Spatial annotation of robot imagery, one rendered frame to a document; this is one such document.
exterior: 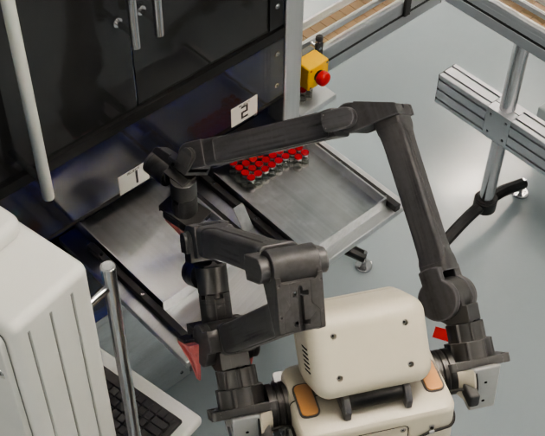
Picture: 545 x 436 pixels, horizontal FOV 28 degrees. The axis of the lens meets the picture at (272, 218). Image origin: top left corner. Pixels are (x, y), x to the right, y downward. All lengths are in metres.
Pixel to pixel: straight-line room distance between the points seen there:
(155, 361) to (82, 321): 1.37
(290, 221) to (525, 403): 1.15
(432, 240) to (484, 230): 1.83
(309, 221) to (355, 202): 0.13
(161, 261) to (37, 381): 0.85
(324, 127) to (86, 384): 0.66
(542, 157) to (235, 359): 1.72
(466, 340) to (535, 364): 1.53
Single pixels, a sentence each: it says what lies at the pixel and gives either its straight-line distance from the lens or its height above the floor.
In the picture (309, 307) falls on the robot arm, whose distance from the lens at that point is 1.60.
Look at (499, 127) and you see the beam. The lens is 3.47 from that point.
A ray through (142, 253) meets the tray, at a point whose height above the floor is 0.88.
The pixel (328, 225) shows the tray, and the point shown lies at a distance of 2.60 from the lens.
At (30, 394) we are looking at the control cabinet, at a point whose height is 1.37.
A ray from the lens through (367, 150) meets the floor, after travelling 4.04.
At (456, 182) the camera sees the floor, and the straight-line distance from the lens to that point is 3.98.
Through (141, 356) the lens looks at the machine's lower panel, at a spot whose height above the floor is 0.34.
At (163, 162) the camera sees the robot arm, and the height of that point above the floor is 1.18.
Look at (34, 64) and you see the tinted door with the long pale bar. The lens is 2.16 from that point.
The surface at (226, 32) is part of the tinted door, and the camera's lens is 2.49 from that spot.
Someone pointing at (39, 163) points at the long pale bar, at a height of 1.29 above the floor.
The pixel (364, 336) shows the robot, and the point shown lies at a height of 1.36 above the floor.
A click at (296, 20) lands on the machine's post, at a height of 1.21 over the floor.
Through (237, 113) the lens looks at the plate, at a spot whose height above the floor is 1.03.
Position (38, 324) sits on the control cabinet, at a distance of 1.66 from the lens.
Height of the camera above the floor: 2.83
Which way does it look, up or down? 48 degrees down
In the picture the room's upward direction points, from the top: 1 degrees clockwise
